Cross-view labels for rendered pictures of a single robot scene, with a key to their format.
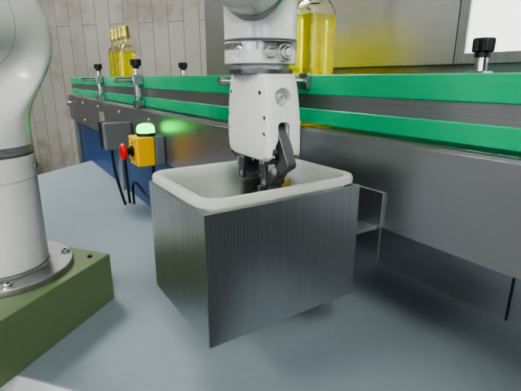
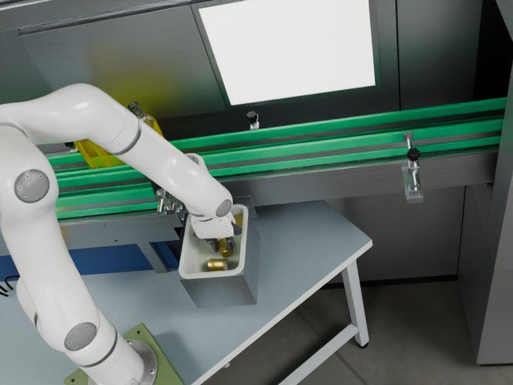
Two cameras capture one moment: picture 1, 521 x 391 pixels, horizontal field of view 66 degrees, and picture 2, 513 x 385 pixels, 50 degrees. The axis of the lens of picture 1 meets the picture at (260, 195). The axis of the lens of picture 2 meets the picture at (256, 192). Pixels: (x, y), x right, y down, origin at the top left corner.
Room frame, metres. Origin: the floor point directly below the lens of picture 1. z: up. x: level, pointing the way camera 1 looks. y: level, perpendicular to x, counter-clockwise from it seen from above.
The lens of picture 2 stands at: (-0.30, 0.47, 2.15)
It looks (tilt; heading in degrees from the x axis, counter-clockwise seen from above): 48 degrees down; 321
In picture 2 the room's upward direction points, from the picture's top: 19 degrees counter-clockwise
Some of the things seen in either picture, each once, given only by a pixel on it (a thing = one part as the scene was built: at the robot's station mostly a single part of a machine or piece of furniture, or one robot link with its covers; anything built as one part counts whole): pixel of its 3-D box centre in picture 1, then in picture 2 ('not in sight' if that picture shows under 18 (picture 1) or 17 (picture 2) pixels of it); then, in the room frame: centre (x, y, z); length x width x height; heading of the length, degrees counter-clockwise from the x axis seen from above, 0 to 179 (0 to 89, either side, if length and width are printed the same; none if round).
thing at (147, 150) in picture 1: (146, 150); not in sight; (0.98, 0.28, 0.96); 0.07 x 0.07 x 0.07; 33
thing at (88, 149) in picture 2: not in sight; (97, 153); (0.90, 0.00, 1.16); 0.06 x 0.06 x 0.21; 34
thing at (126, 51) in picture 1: (127, 62); not in sight; (1.73, 0.55, 1.19); 0.06 x 0.06 x 0.28; 33
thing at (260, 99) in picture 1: (260, 110); (211, 219); (0.49, 0.00, 1.09); 0.10 x 0.07 x 0.11; 31
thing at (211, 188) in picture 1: (252, 204); (217, 247); (0.51, 0.01, 0.97); 0.22 x 0.17 x 0.09; 123
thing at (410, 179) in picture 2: not in sight; (412, 175); (0.12, -0.36, 1.07); 0.17 x 0.05 x 0.23; 123
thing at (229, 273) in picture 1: (268, 233); (223, 249); (0.52, -0.01, 0.92); 0.27 x 0.17 x 0.15; 123
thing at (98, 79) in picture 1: (92, 83); not in sight; (1.52, 0.61, 1.11); 0.07 x 0.04 x 0.13; 123
